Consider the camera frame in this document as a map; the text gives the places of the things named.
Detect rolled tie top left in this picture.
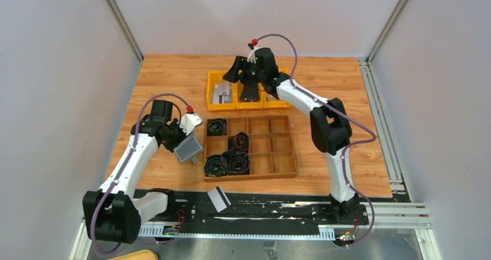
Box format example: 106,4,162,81
207,118,227,137

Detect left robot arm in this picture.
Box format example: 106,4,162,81
82,96,203,245

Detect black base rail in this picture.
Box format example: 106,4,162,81
153,191,370,236

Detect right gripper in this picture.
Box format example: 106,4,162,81
222,56,266,86

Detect wooden compartment tray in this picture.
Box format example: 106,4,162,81
203,115,298,182

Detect yellow three-bin tray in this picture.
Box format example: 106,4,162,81
206,71,291,111

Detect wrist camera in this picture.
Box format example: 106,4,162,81
179,105,203,136
247,38,260,64

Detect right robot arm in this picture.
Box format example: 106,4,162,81
223,47,365,224

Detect grey card holder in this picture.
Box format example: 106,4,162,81
174,134,204,164

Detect white cards in bin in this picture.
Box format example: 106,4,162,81
211,81,232,104

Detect rolled tie bottom left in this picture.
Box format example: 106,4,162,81
204,155,226,177

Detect white credit card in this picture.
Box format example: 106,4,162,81
207,186,232,213

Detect purple cable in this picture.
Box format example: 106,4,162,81
256,34,378,247
89,93,193,258

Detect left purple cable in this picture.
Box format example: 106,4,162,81
89,93,193,258

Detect rolled tie middle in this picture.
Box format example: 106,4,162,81
228,132,250,153

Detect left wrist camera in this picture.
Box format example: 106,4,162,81
179,105,203,136

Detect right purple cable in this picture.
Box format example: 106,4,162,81
256,34,378,247

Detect rolled tie bottom centre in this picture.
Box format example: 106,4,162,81
220,149,251,175

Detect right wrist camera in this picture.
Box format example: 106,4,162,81
247,38,260,64

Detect rolled tie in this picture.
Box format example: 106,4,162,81
228,132,250,153
204,155,226,177
207,118,227,137
220,149,251,175

